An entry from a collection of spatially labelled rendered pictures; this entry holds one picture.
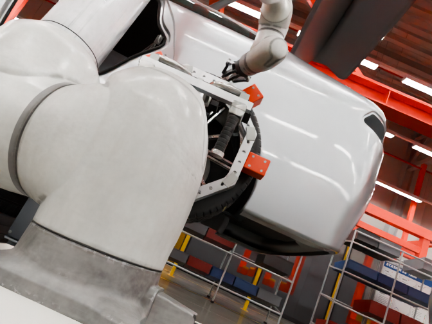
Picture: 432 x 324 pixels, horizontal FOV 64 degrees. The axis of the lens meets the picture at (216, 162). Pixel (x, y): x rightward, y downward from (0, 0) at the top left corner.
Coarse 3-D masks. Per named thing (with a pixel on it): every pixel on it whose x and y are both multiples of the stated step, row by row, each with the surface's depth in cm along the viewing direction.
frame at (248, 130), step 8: (184, 64) 140; (192, 72) 139; (200, 72) 140; (208, 80) 139; (216, 80) 140; (224, 80) 140; (240, 128) 140; (248, 128) 135; (248, 136) 134; (248, 144) 133; (240, 152) 132; (248, 152) 132; (240, 160) 131; (232, 168) 130; (240, 168) 130; (232, 176) 129; (208, 184) 128; (216, 184) 128; (224, 184) 128; (232, 184) 128; (200, 192) 131; (208, 192) 127; (216, 192) 131
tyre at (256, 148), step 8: (256, 120) 146; (256, 128) 144; (256, 136) 143; (256, 144) 142; (256, 152) 141; (240, 176) 138; (248, 176) 138; (240, 184) 137; (248, 184) 139; (224, 192) 136; (232, 192) 136; (240, 192) 137; (200, 200) 134; (208, 200) 134; (216, 200) 135; (224, 200) 135; (232, 200) 137; (192, 208) 133; (200, 208) 133; (208, 208) 134; (216, 208) 135; (224, 208) 143; (192, 216) 133; (200, 216) 134; (208, 216) 141
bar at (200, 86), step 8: (144, 56) 119; (160, 64) 118; (176, 72) 118; (192, 80) 118; (200, 80) 118; (200, 88) 117; (208, 88) 117; (216, 88) 118; (216, 96) 118; (224, 96) 117; (232, 96) 117; (248, 104) 117; (248, 112) 118
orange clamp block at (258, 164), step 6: (252, 156) 132; (258, 156) 132; (246, 162) 131; (252, 162) 131; (258, 162) 131; (264, 162) 131; (270, 162) 132; (246, 168) 131; (252, 168) 131; (258, 168) 131; (264, 168) 131; (252, 174) 134; (258, 174) 131; (264, 174) 130
